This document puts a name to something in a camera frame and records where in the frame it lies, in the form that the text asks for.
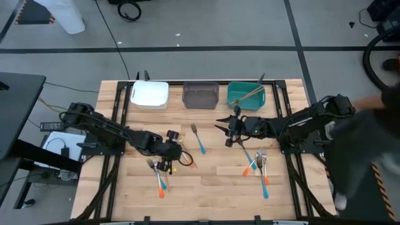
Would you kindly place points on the large black hazard-striped mat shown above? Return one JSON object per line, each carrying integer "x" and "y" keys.
{"x": 365, "y": 212}

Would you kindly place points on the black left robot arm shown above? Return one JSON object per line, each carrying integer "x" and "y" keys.
{"x": 103, "y": 128}

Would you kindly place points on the person's hand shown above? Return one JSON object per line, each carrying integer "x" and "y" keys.
{"x": 368, "y": 102}

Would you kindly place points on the small black floor piece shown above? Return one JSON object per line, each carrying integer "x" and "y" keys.
{"x": 352, "y": 24}

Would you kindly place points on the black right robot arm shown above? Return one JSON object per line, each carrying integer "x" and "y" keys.
{"x": 297, "y": 125}

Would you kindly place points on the black clamp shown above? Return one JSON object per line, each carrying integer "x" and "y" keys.
{"x": 146, "y": 75}
{"x": 262, "y": 78}
{"x": 137, "y": 76}

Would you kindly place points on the small black hazard-striped mat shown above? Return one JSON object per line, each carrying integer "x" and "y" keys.
{"x": 32, "y": 14}

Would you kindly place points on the white plastic bin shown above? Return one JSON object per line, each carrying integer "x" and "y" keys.
{"x": 150, "y": 95}

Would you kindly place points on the small black adaptor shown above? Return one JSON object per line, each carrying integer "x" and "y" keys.
{"x": 65, "y": 152}

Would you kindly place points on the blurred person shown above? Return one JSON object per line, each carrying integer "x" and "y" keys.
{"x": 359, "y": 140}

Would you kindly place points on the teal plastic bin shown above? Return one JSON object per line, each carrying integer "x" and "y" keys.
{"x": 240, "y": 90}

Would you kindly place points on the white plastic object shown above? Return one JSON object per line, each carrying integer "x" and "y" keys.
{"x": 68, "y": 18}

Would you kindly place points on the black power brick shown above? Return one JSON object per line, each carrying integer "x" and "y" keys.
{"x": 51, "y": 126}

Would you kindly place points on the black object with orange mark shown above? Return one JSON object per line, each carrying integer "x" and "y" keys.
{"x": 390, "y": 64}

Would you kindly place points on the black metal table frame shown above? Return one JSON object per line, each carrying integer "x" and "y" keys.
{"x": 222, "y": 82}

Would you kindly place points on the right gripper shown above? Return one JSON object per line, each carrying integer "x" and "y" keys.
{"x": 239, "y": 128}

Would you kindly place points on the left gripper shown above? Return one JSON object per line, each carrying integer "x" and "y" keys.
{"x": 172, "y": 151}

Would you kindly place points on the black equipment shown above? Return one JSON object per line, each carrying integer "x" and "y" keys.
{"x": 389, "y": 18}

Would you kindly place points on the grey translucent plastic bin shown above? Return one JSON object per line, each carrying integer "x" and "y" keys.
{"x": 200, "y": 95}

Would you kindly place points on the dark grey desk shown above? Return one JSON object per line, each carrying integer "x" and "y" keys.
{"x": 18, "y": 109}

